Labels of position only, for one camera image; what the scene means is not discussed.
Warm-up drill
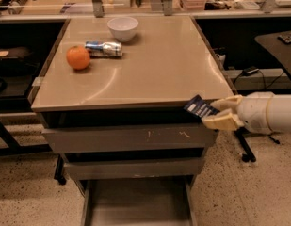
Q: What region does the middle grey drawer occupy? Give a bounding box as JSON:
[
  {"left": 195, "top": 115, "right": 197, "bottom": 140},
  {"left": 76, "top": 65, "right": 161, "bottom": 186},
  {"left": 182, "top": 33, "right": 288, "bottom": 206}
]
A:
[{"left": 65, "top": 158, "right": 204, "bottom": 180}]

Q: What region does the top grey drawer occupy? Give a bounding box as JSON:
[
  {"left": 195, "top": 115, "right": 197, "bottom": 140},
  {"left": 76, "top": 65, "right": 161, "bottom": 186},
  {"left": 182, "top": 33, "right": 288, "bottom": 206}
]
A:
[{"left": 42, "top": 123, "right": 218, "bottom": 153}]

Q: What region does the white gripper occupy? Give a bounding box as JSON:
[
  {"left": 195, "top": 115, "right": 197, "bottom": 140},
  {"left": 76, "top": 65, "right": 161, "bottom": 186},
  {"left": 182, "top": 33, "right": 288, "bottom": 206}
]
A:
[{"left": 202, "top": 92, "right": 274, "bottom": 135}]

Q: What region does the blue silver drink can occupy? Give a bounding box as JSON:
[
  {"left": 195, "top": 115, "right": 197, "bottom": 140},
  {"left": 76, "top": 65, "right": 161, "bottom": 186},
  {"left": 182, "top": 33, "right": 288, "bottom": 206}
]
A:
[{"left": 85, "top": 41, "right": 122, "bottom": 57}]

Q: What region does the white ceramic bowl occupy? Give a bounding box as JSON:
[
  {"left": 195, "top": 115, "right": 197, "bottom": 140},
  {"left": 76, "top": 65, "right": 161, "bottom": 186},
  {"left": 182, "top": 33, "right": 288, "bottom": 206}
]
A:
[{"left": 107, "top": 17, "right": 138, "bottom": 42}]

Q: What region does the open bottom grey drawer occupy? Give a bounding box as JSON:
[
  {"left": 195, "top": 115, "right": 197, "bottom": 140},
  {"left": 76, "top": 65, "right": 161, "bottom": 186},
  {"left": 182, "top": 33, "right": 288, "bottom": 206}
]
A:
[{"left": 80, "top": 177, "right": 198, "bottom": 226}]

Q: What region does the grey drawer cabinet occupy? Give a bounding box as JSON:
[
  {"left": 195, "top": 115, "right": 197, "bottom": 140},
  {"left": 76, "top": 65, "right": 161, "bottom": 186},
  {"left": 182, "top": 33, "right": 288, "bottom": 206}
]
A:
[{"left": 27, "top": 14, "right": 238, "bottom": 226}]

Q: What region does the dark blue rxbar wrapper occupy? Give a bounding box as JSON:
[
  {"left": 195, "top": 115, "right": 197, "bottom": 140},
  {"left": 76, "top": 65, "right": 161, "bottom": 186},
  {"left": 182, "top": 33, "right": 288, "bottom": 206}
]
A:
[{"left": 184, "top": 95, "right": 218, "bottom": 119}]

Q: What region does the black side table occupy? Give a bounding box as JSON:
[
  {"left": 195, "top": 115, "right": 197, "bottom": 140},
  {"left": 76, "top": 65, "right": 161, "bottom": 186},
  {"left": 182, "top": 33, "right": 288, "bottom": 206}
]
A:
[{"left": 255, "top": 30, "right": 291, "bottom": 80}]

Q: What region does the black power adapter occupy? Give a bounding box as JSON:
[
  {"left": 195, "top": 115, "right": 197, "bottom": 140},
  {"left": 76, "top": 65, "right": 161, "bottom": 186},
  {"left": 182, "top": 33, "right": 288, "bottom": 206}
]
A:
[{"left": 242, "top": 66, "right": 259, "bottom": 76}]

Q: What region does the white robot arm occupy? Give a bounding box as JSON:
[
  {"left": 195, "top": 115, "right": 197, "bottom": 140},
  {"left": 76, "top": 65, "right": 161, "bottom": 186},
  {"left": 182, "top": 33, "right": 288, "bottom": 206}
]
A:
[{"left": 202, "top": 92, "right": 291, "bottom": 135}]

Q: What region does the orange fruit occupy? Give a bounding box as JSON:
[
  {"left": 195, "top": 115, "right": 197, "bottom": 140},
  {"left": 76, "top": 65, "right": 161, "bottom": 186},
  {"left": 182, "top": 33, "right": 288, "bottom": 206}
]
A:
[{"left": 66, "top": 46, "right": 90, "bottom": 70}]

